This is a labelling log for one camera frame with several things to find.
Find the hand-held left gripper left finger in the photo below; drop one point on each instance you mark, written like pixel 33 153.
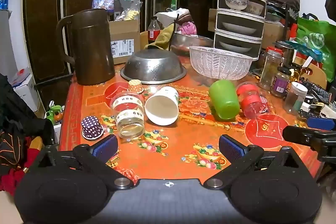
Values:
pixel 106 146

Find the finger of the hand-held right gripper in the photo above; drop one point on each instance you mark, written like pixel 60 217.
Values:
pixel 321 123
pixel 299 134

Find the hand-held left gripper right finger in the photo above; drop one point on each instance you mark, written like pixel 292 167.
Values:
pixel 231 148

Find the small purple dotted cup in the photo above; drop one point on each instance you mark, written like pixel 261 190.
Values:
pixel 92 128

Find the clear banded glass cup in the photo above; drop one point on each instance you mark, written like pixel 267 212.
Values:
pixel 128 116

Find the green plastic cup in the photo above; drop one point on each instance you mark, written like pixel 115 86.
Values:
pixel 224 98

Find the red clear plastic cup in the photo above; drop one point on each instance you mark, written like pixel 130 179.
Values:
pixel 250 100

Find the small orange dotted cup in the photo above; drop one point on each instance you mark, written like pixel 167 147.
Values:
pixel 135 87

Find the white paper cup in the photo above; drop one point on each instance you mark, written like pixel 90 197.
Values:
pixel 162 108

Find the dark striped cloth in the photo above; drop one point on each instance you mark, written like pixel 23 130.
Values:
pixel 316 90

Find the white-lidded glass jar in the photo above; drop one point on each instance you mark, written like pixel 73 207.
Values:
pixel 295 98

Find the purple-labelled glass jar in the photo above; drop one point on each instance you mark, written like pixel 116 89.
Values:
pixel 281 83

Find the orange printed tablecloth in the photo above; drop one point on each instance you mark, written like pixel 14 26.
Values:
pixel 173 145

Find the green toy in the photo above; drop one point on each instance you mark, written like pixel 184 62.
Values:
pixel 53 112

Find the red-lidded glass jar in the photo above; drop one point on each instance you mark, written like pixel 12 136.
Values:
pixel 270 69

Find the dark-lidded jar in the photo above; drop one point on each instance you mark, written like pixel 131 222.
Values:
pixel 284 52

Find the green shopping bag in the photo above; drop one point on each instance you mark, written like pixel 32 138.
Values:
pixel 317 40

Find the white plastic basket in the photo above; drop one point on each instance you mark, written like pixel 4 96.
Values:
pixel 220 62

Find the dark clothing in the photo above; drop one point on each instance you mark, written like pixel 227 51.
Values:
pixel 18 132

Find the steel colander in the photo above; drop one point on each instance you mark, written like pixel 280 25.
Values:
pixel 153 66

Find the brown plastic jug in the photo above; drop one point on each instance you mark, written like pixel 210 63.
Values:
pixel 92 50

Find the white carton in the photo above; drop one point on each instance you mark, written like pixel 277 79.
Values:
pixel 25 90

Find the white plate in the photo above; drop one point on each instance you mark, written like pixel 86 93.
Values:
pixel 239 27
pixel 235 47

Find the cardboard box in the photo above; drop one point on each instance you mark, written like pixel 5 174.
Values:
pixel 124 39

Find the steel bowl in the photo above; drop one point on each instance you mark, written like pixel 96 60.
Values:
pixel 191 43

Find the yellow-green cloth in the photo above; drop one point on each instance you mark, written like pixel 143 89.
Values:
pixel 164 39

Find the dark sauce bottle red label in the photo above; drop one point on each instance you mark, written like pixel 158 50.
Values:
pixel 154 31

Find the pink cloth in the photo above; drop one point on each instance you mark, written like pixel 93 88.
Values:
pixel 188 28

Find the white bowl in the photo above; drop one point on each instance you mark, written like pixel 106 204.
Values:
pixel 256 8

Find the clear bag of yellow snacks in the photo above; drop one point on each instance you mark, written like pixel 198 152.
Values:
pixel 131 13

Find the white plastic bag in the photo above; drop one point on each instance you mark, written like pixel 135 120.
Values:
pixel 168 16

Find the dark wooden cabinet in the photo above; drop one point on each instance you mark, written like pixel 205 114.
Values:
pixel 44 16

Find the blue patterned bowl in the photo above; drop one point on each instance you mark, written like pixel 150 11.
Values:
pixel 235 3

